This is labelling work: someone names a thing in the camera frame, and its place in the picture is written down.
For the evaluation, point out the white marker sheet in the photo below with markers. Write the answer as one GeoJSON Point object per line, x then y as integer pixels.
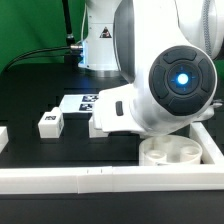
{"type": "Point", "coordinates": [78, 103]}

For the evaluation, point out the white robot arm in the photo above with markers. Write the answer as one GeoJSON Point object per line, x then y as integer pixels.
{"type": "Point", "coordinates": [165, 50]}

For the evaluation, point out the white round stool seat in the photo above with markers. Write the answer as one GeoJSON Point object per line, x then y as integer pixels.
{"type": "Point", "coordinates": [169, 150]}

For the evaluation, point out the black vertical pole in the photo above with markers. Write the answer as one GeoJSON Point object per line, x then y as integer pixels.
{"type": "Point", "coordinates": [69, 34]}

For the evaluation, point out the white U-shaped fence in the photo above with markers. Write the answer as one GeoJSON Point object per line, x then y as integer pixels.
{"type": "Point", "coordinates": [207, 175]}

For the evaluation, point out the white block left edge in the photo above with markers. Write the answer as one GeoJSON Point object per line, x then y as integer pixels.
{"type": "Point", "coordinates": [3, 137]}

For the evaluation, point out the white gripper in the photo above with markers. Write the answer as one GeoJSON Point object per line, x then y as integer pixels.
{"type": "Point", "coordinates": [113, 109]}

